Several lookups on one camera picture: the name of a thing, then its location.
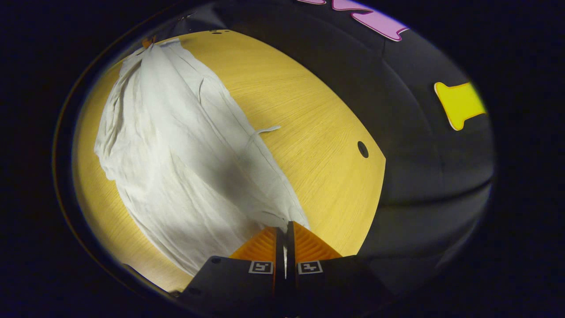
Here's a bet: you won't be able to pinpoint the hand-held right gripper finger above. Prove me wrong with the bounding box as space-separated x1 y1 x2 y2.
285 221 391 316
178 227 285 315

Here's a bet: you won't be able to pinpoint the white jeans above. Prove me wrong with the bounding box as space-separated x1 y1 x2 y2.
94 38 310 276

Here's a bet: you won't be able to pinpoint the black backdrop cloth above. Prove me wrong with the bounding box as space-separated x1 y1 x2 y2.
177 0 496 297

